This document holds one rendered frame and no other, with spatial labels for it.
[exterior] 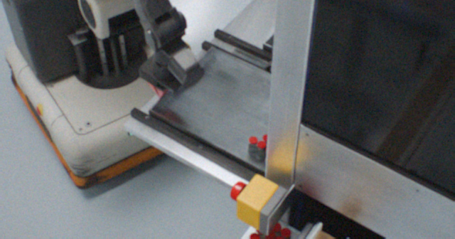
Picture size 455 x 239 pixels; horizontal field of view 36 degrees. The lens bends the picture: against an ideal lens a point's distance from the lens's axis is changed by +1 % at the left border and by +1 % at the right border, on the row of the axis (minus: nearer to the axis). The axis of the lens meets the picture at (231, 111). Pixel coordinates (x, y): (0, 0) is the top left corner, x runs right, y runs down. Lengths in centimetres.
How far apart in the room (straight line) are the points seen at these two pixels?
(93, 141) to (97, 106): 15
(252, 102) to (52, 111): 105
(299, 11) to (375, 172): 32
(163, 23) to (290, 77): 39
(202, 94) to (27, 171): 120
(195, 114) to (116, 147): 86
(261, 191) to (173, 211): 124
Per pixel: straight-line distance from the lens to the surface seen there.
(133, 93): 253
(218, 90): 169
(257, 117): 163
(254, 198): 131
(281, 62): 112
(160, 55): 150
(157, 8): 142
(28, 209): 264
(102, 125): 245
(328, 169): 125
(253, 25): 187
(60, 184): 267
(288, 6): 104
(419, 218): 122
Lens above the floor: 212
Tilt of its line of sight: 49 degrees down
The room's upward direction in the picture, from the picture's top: straight up
